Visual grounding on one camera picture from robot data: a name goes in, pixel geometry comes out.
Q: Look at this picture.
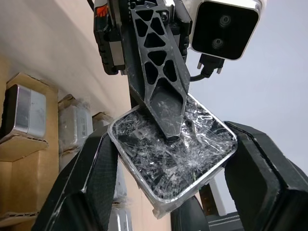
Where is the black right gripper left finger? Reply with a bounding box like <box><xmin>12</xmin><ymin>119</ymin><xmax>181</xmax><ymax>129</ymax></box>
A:
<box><xmin>31</xmin><ymin>129</ymin><xmax>119</xmax><ymax>231</ymax></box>

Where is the truss finger of the black left gripper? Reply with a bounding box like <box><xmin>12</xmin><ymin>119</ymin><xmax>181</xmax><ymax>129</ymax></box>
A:
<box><xmin>122</xmin><ymin>6</ymin><xmax>189</xmax><ymax>143</ymax></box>

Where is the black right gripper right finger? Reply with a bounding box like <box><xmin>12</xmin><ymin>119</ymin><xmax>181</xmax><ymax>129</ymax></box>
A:
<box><xmin>223</xmin><ymin>120</ymin><xmax>308</xmax><ymax>231</ymax></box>

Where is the plastic-wrapped black silver camera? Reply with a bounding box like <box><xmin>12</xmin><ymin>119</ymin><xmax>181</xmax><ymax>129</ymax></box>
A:
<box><xmin>107</xmin><ymin>92</ymin><xmax>239</xmax><ymax>220</ymax></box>

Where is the cardboard divider tray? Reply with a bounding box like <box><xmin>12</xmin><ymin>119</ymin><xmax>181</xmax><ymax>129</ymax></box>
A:
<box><xmin>0</xmin><ymin>55</ymin><xmax>135</xmax><ymax>231</ymax></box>

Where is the black ribbed strip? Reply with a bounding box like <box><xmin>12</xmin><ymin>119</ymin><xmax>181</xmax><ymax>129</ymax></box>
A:
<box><xmin>206</xmin><ymin>211</ymin><xmax>243</xmax><ymax>231</ymax></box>

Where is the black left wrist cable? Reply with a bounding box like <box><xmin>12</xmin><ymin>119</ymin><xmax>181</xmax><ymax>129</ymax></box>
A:
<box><xmin>189</xmin><ymin>53</ymin><xmax>225</xmax><ymax>83</ymax></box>

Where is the white upright post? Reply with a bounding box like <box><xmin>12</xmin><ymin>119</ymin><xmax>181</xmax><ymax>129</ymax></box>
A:
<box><xmin>207</xmin><ymin>177</ymin><xmax>227</xmax><ymax>217</ymax></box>

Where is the unwrapped silver black camera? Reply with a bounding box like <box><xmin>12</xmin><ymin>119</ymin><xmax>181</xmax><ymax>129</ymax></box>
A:
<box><xmin>0</xmin><ymin>83</ymin><xmax>47</xmax><ymax>142</ymax></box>

